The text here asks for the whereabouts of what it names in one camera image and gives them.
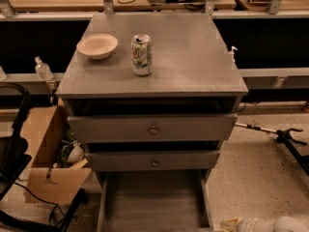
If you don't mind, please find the black chair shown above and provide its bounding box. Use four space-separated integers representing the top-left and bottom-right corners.
0 83 32 200

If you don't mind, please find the white bowl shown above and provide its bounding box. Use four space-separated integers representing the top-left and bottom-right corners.
76 34 118 60

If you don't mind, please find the black floor cable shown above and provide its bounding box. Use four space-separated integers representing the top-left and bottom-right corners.
13 181 78 227

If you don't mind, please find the green white soda can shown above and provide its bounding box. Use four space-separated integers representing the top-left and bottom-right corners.
131 34 153 76

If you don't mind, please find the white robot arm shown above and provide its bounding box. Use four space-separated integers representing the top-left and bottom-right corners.
220 217 309 232

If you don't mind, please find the grey top drawer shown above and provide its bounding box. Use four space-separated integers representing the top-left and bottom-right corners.
68 114 238 143

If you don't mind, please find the grey wooden drawer cabinet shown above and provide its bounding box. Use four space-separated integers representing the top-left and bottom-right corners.
55 13 250 191

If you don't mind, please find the white cup in box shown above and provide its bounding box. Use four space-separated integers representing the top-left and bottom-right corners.
67 142 84 163

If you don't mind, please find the white pump bottle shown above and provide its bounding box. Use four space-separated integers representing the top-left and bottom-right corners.
229 45 239 63

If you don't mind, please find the brown cardboard box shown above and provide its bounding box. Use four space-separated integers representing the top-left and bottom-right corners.
22 106 91 204

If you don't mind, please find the grey bottom drawer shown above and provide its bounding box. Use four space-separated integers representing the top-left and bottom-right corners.
96 170 212 232

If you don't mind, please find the grey middle drawer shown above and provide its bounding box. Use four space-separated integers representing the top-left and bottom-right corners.
86 151 219 172

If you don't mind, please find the silver metal pole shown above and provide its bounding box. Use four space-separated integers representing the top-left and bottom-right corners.
235 123 277 134

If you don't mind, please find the clear sanitizer bottle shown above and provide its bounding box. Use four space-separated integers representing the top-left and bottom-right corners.
35 56 53 81

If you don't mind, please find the grey drawer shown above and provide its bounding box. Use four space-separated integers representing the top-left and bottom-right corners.
68 114 238 143
96 170 212 232
86 151 219 172

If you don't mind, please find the black metal stand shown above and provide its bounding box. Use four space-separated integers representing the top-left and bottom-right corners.
275 128 309 176

